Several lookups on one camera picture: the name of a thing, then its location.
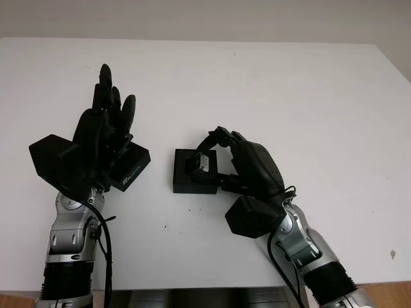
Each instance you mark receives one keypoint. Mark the small silver RealSense camera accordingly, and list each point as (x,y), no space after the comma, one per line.
(200,163)

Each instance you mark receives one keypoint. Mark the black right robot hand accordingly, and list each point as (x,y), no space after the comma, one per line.
(257,170)

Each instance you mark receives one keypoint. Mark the black foam-lined camera box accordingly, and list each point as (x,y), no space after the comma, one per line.
(192,186)

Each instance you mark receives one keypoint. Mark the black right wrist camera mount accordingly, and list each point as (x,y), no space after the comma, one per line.
(253,218)

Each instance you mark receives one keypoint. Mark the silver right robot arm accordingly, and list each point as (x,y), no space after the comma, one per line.
(308,244)

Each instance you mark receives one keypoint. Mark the black RealSense box lid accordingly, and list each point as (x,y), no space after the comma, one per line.
(135,163)

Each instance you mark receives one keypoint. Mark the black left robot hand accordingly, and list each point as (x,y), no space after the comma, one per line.
(91,141)

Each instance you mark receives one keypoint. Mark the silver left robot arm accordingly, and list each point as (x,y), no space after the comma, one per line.
(69,234)

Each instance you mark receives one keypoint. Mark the grey robot torso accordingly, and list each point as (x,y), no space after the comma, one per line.
(199,298)

